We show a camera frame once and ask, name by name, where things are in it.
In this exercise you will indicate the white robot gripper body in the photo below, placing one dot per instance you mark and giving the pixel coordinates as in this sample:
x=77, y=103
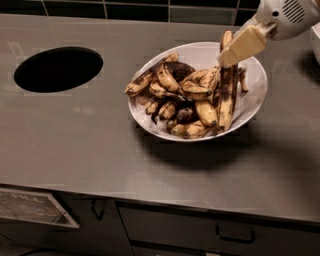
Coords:
x=287, y=18

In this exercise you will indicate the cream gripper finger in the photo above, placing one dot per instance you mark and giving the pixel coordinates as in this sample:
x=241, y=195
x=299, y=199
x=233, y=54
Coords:
x=239, y=46
x=250, y=22

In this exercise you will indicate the long spotted banana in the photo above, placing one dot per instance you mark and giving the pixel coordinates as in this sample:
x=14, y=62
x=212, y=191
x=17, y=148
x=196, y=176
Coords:
x=228, y=84

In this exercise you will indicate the white oval bowl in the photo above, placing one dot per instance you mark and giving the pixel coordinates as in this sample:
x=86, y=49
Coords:
x=203, y=55

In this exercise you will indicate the yellow spotted center banana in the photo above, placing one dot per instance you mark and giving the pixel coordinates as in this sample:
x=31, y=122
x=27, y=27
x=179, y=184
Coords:
x=201, y=84

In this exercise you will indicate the short yellow banana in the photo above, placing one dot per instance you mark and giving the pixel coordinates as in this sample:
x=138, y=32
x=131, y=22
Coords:
x=206, y=112

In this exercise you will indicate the blackened curved banana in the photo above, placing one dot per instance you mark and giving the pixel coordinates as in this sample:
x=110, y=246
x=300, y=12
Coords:
x=170, y=74

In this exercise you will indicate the bottom yellow banana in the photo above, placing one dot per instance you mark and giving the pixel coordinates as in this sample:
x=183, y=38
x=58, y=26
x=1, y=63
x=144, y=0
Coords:
x=193, y=130

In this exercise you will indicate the small banana lower left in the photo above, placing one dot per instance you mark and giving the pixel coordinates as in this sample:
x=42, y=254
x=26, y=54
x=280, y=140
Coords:
x=167, y=111

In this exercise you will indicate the spotted banana on rim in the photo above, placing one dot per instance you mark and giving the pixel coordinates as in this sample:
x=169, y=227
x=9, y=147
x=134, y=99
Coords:
x=138, y=84

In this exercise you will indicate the round countertop waste hole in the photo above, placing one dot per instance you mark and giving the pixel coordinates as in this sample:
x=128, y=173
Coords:
x=58, y=69

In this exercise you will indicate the dark cabinet drawer front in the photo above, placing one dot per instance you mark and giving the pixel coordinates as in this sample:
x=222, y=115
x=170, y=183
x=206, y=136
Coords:
x=195, y=230

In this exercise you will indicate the black drawer handle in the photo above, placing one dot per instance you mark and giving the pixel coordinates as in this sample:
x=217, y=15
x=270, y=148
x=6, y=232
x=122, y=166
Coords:
x=235, y=233

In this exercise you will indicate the black cabinet door handle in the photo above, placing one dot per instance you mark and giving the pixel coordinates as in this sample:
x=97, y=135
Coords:
x=98, y=208

